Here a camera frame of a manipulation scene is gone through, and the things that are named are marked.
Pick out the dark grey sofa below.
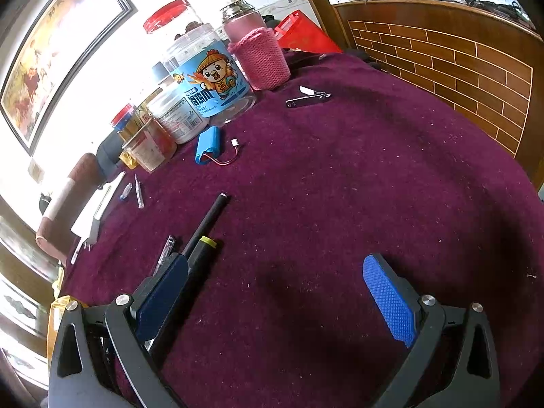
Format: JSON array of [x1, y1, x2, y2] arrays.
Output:
[[96, 130, 128, 175]]

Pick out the white label plastic jar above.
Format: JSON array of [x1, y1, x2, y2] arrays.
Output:
[[147, 85, 209, 145]]

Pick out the clear gel pen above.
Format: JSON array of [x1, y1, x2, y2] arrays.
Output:
[[153, 235, 177, 275]]

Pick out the brown chair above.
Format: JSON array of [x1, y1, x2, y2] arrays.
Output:
[[36, 153, 107, 264]]

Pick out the white paper sheets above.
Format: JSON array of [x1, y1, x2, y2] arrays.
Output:
[[70, 172, 126, 264]]

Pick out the small red lid jar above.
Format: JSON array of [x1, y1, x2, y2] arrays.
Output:
[[110, 104, 145, 145]]

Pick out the framed wall picture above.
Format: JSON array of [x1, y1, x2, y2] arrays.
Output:
[[0, 0, 139, 156]]

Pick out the red bag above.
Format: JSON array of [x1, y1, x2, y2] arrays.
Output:
[[274, 10, 343, 54]]

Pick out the clear cup with red label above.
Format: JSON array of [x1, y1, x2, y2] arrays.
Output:
[[121, 119, 179, 173]]

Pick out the black stick lighter yellow ring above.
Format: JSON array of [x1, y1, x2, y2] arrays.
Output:
[[181, 192, 230, 277]]

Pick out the wooden cabinet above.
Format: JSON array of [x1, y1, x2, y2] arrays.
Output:
[[293, 0, 544, 196]]

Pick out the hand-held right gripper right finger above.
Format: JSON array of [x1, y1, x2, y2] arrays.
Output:
[[362, 254, 502, 408]]

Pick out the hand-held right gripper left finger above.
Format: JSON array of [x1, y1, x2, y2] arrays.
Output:
[[47, 253, 190, 408]]

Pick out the wooden framed window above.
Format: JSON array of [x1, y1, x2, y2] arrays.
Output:
[[0, 195, 64, 392]]

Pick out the blue cartoon label jar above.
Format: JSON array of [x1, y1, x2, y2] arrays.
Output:
[[164, 23, 258, 126]]

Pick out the large red lid clear jar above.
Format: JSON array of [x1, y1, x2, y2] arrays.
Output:
[[143, 0, 209, 64]]

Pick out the pink knitted sleeve bottle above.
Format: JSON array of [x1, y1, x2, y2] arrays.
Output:
[[220, 0, 292, 91]]

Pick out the blue battery pack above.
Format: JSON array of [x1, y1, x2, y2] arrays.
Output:
[[194, 126, 243, 166]]

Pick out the metal nail clipper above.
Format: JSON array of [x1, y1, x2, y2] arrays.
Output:
[[286, 86, 333, 108]]

